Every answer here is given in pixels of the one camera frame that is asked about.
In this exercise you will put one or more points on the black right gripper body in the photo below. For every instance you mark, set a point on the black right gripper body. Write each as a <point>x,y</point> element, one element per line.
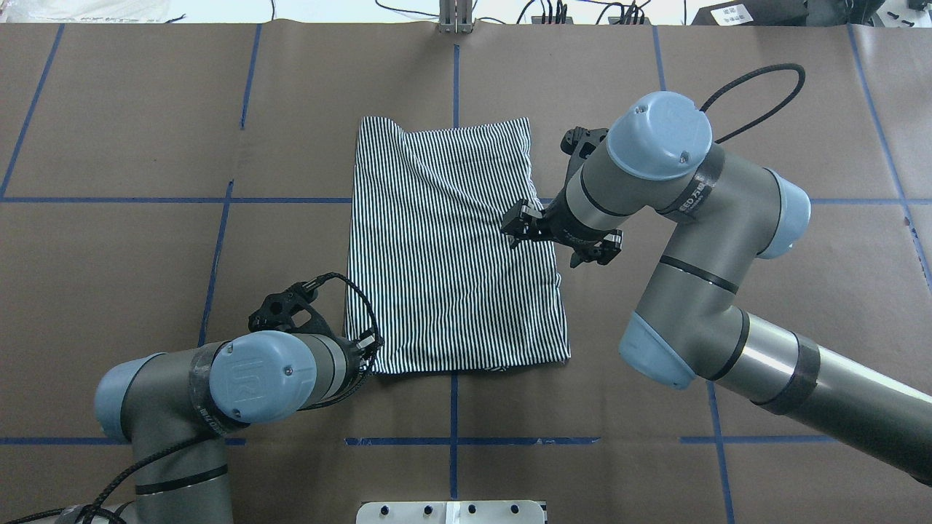
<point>559,226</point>

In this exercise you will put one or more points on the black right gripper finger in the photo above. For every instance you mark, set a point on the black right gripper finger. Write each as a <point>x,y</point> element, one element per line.
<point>522,223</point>
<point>601,252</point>

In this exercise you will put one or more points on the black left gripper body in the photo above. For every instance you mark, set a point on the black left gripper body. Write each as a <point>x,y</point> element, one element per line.
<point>357,359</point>

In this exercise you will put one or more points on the striped polo shirt white collar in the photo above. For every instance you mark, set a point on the striped polo shirt white collar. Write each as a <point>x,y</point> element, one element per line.
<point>425,247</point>

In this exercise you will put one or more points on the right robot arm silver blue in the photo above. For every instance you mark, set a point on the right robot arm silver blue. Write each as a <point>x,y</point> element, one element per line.
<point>728,212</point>

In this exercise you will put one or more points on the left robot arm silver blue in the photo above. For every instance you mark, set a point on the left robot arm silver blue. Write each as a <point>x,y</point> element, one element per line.
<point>175,411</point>

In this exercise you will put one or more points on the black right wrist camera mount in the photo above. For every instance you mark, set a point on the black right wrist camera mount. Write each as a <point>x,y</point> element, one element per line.
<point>579,143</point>

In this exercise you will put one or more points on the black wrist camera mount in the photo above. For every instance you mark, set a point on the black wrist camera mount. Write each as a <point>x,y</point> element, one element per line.
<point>579,143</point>
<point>278,310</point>

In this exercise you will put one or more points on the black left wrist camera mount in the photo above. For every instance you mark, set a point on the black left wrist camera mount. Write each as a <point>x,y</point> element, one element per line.
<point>278,310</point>

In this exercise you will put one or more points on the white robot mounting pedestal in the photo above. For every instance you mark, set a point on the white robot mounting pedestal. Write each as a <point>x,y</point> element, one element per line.
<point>470,511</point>

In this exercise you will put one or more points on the aluminium frame post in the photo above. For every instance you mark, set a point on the aluminium frame post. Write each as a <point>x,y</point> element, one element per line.
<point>456,16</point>

